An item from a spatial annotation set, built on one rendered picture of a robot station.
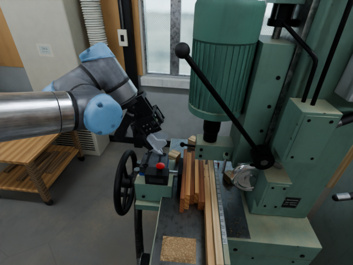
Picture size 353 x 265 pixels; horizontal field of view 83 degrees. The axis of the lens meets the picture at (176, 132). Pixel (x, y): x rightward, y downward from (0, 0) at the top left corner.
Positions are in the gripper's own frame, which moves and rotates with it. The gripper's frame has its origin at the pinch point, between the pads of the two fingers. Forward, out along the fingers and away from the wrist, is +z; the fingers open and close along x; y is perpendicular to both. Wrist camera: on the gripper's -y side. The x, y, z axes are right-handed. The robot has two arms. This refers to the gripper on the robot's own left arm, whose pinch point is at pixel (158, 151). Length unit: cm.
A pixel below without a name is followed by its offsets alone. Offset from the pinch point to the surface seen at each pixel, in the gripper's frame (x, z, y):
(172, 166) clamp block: 6.0, 12.6, -2.6
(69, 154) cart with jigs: 92, 24, -136
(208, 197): -5.4, 21.2, 8.2
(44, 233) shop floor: 24, 47, -135
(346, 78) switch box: -3, -2, 53
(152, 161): 4.1, 5.6, -6.7
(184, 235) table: -17.2, 20.8, -0.1
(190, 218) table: -11.3, 21.7, 1.3
